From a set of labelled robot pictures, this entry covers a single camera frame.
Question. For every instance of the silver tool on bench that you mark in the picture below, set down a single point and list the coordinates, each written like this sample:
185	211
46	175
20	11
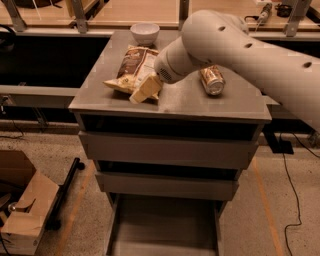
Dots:
263	16

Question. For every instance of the grey drawer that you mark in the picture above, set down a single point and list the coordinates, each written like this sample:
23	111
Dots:
225	154
151	185

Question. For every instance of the cardboard box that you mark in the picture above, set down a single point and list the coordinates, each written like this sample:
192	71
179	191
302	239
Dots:
34	195

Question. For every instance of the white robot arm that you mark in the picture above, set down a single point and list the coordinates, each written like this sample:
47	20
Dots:
212	38

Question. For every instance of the gold soda can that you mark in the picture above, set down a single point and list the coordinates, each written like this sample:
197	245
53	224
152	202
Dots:
212	80

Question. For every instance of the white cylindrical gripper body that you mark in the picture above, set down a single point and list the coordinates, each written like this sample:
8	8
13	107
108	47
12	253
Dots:
165	65

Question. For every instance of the grey top drawer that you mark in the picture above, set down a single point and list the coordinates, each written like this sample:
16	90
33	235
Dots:
225	154

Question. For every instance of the black metal stand leg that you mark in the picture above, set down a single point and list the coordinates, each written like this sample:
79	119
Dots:
53	222

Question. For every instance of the white bowl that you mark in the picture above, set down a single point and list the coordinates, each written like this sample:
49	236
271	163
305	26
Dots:
145	34

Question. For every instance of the brown chip bag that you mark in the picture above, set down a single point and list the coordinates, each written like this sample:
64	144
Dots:
137	63

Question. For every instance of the grey middle drawer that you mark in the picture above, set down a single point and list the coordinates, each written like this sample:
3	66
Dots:
151	185

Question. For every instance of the grey drawer cabinet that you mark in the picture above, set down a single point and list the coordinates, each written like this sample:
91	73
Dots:
182	111

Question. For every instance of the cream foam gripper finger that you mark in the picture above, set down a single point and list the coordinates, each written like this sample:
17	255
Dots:
149	86

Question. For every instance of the open bottom drawer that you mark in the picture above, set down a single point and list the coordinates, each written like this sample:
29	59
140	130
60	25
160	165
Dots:
163	226

